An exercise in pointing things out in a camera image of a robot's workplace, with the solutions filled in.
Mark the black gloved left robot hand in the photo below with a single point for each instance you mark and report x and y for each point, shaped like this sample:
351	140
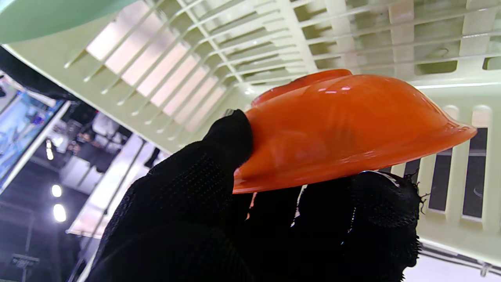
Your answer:
188	219

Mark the orange plastic bowl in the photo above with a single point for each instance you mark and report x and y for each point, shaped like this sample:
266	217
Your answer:
332	129

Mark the teal plastic plate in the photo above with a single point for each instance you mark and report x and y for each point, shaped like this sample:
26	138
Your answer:
47	19

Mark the pale green plastic dish rack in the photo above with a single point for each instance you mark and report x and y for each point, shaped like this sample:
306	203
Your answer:
450	94

